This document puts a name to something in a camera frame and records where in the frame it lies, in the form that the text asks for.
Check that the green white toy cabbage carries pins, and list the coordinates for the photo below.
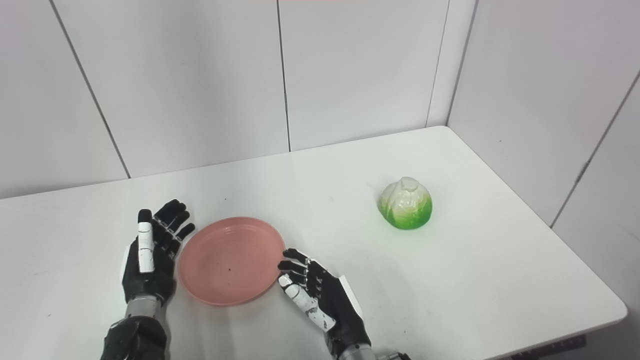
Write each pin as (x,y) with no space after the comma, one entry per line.
(406,202)

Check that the pink round plate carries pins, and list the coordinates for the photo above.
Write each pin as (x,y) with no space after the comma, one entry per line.
(230,260)

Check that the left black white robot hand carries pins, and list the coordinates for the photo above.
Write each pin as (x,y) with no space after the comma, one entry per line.
(150,282)

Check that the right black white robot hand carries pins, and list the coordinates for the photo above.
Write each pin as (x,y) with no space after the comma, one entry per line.
(335,300)

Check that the black table frame rail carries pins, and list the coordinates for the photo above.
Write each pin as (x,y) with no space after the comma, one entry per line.
(555,347)

